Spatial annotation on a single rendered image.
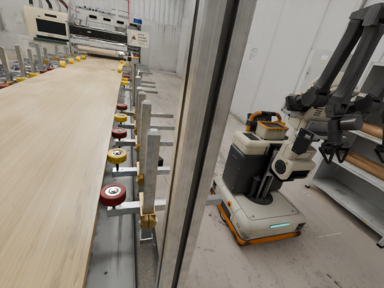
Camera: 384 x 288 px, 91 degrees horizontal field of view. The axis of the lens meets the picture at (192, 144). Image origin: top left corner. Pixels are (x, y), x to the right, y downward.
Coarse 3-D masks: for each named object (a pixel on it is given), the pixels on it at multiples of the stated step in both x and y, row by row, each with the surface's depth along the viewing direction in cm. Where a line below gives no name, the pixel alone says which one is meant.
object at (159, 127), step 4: (120, 124) 127; (124, 124) 128; (128, 124) 129; (132, 124) 130; (124, 128) 128; (128, 128) 129; (132, 128) 130; (152, 128) 134; (156, 128) 135; (160, 128) 136; (164, 128) 137; (168, 128) 138; (172, 128) 139
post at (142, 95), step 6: (138, 96) 95; (144, 96) 94; (138, 102) 95; (138, 108) 96; (138, 114) 97; (138, 120) 99; (138, 126) 100; (138, 132) 102; (138, 138) 104; (138, 156) 109
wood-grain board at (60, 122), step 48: (0, 96) 123; (48, 96) 138; (96, 96) 158; (0, 144) 76; (48, 144) 82; (96, 144) 88; (0, 192) 55; (48, 192) 58; (96, 192) 61; (0, 240) 43; (48, 240) 45
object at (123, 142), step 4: (116, 140) 106; (124, 140) 108; (128, 140) 108; (132, 140) 109; (164, 140) 116; (168, 140) 117; (172, 140) 118; (116, 144) 106; (120, 144) 106; (124, 144) 107; (128, 144) 108; (132, 144) 109; (160, 144) 114; (164, 144) 115; (168, 144) 115; (172, 144) 116
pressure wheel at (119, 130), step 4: (116, 128) 106; (120, 128) 107; (112, 132) 102; (116, 132) 101; (120, 132) 102; (124, 132) 103; (112, 136) 103; (116, 136) 101; (120, 136) 102; (124, 136) 103; (120, 140) 107
